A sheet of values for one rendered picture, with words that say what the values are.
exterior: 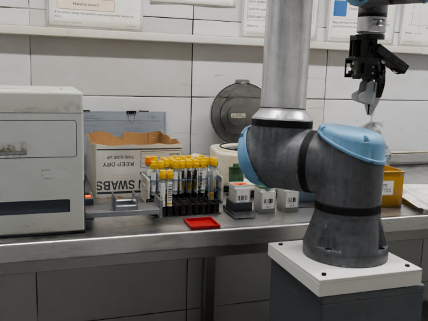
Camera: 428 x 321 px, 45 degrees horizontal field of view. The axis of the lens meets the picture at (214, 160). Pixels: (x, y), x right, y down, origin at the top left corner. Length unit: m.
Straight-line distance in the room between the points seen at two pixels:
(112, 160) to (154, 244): 0.36
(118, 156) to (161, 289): 0.68
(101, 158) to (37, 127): 0.35
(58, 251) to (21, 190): 0.14
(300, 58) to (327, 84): 1.05
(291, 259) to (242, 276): 1.09
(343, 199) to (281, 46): 0.29
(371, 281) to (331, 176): 0.18
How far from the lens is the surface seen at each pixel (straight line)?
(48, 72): 1.73
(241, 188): 1.26
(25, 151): 1.11
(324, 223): 0.92
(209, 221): 1.22
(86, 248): 1.11
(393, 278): 0.93
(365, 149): 0.89
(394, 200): 1.49
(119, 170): 1.42
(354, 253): 0.91
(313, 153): 0.92
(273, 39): 0.97
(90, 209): 1.18
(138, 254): 1.17
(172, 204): 1.28
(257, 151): 0.96
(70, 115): 1.10
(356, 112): 2.08
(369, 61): 1.43
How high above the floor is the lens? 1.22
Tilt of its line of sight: 10 degrees down
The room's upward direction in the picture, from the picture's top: 2 degrees clockwise
